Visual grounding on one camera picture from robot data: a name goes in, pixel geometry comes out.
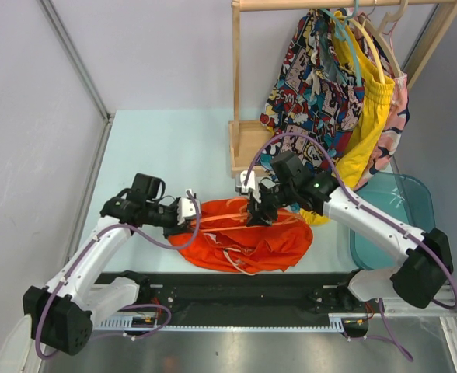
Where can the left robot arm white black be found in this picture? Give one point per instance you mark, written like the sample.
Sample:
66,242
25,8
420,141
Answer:
64,312

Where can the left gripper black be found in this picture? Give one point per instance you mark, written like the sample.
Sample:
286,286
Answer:
175,229

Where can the yellow plastic hanger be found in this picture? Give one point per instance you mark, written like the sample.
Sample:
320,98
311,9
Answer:
360,29

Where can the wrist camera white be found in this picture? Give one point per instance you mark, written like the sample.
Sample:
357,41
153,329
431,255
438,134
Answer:
188,207
246,184

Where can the yellow shorts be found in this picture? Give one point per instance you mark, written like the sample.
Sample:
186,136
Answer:
372,121

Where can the aluminium corner post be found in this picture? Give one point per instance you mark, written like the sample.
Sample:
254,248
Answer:
60,30

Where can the white cable duct strip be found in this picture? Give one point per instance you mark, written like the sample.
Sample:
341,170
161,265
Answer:
124,323

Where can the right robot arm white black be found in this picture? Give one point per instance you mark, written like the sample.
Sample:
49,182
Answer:
422,259

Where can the comic print shorts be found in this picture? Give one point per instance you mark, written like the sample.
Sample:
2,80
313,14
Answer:
315,104

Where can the teal plastic hanger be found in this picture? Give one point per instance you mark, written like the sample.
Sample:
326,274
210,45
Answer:
341,27

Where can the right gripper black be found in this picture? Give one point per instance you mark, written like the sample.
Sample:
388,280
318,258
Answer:
257,218

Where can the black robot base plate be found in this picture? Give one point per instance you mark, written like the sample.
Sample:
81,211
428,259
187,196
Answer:
240,300

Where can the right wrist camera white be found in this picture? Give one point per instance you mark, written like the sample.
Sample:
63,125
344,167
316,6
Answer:
246,184

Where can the orange shorts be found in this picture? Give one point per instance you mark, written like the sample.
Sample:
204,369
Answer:
250,251

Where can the teal plastic basket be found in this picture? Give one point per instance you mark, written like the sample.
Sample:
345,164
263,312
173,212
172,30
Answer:
403,197

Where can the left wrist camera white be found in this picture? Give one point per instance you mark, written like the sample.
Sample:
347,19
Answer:
188,207

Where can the wooden clothes rack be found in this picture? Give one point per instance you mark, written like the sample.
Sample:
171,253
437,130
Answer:
246,136

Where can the orange plastic hanger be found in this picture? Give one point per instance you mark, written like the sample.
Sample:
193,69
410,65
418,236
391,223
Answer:
232,214

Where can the pink patterned shorts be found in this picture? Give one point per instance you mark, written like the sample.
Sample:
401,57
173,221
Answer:
395,122

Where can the beige plastic hanger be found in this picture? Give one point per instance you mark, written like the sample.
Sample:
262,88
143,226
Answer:
389,56

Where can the aluminium frame rail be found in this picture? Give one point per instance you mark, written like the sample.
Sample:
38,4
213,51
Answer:
441,305

